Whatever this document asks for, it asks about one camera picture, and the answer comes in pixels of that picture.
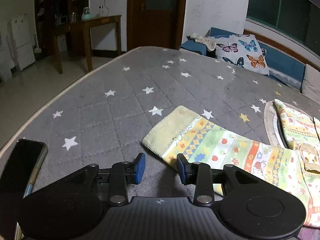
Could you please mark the dark wooden side table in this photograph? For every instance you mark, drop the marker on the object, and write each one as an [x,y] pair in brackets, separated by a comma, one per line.
[84,27]

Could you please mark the teal kettle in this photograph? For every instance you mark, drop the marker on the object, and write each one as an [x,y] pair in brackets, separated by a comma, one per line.
[86,15]

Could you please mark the dark window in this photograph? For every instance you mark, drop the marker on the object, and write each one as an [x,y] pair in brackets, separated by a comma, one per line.
[298,19]

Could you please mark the beige crumpled cloth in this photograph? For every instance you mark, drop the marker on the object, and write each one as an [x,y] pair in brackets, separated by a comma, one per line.
[209,42]

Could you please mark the round black induction cooktop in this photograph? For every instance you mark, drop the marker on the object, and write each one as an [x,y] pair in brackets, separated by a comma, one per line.
[278,132]

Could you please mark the patterned green children's jacket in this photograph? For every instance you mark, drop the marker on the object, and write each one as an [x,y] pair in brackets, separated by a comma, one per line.
[294,169]

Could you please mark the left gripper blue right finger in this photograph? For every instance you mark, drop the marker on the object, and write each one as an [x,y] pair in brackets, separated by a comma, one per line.
[200,175]

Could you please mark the grey plain pillow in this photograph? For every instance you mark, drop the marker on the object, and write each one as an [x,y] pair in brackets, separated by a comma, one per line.
[311,83]

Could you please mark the white refrigerator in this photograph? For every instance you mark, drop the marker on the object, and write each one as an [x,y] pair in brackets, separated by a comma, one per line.
[20,37]

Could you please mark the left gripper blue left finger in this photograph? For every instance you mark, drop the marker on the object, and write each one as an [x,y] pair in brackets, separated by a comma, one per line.
[122,174]

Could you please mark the dark wooden door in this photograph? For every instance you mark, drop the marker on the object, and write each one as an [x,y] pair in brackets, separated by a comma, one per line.
[155,23]

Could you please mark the grey star tablecloth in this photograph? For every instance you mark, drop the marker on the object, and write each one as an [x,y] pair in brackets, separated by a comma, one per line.
[102,119]

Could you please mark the butterfly print pillow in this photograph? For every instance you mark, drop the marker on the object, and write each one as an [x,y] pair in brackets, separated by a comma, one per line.
[242,51]

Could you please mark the blue sofa bench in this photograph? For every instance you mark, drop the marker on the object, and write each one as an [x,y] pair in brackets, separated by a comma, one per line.
[283,67]

